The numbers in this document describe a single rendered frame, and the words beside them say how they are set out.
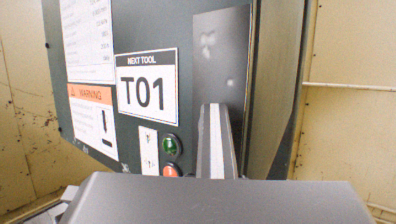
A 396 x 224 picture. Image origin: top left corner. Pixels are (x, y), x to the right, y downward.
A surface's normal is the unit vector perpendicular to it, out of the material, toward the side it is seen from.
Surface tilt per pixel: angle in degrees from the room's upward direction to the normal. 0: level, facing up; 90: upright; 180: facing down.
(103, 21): 90
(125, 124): 90
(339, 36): 90
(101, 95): 90
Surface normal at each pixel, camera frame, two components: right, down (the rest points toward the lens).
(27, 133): 0.84, 0.14
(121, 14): -0.55, 0.18
